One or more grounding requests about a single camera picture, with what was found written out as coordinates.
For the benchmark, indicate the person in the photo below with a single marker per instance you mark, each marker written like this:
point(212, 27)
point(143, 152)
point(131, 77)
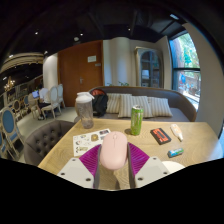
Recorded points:
point(43, 100)

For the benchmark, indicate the pink computer mouse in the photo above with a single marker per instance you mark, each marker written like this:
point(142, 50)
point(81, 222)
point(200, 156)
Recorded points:
point(113, 151)

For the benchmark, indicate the arched glass cabinet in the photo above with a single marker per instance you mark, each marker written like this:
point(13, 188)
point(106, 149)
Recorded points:
point(150, 68)

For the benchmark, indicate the green drink can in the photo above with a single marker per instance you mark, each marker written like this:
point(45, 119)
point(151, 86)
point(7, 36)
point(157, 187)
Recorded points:
point(137, 120)

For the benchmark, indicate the white door sign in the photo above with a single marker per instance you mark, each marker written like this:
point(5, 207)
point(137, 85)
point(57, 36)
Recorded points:
point(92, 58)

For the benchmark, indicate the small teal pack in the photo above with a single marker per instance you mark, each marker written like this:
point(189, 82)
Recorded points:
point(175, 152)

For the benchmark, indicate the black backpack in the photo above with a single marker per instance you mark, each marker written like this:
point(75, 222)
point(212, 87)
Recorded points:
point(100, 103)

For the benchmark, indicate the white sticker sheet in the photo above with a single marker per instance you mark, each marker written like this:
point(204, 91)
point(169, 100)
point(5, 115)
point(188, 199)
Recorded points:
point(87, 141)

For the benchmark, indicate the grey tufted armchair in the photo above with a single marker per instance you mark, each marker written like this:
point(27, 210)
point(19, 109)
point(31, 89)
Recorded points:
point(45, 141)

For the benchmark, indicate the dark-framed window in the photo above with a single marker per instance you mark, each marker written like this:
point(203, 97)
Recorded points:
point(185, 70)

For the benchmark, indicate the group of blue-backed chairs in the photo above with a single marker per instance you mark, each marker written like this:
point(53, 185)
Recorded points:
point(9, 125)

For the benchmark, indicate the striped cushion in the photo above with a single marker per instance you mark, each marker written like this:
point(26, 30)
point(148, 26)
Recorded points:
point(128, 105)
point(160, 106)
point(113, 103)

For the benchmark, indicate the grey curved sofa bench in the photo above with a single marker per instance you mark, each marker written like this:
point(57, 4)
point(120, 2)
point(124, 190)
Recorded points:
point(181, 105)

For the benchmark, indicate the black box with red print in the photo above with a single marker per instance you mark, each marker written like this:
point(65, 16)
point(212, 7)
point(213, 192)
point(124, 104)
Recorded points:
point(160, 136)

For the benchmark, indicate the clear shaker bottle white lid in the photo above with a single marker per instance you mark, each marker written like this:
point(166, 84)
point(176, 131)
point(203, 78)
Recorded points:
point(85, 111)

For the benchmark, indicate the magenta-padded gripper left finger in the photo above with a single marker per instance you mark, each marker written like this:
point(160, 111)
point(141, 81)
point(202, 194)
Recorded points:
point(78, 170)

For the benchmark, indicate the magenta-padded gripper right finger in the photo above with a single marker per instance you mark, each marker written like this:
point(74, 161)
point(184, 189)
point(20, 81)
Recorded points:
point(148, 168)

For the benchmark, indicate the gold chandelier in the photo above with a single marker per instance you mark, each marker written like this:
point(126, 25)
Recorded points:
point(9, 84)

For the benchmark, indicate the cream squeeze tube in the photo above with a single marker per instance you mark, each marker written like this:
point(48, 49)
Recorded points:
point(176, 132)

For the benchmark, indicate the brown wooden door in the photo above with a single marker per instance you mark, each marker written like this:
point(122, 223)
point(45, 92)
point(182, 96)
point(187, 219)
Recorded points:
point(75, 76)

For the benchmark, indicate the open laptop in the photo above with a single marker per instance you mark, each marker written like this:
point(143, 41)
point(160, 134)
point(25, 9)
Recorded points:
point(35, 94)

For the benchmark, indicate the white dining chair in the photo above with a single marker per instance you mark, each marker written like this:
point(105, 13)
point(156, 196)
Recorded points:
point(61, 95)
point(53, 100)

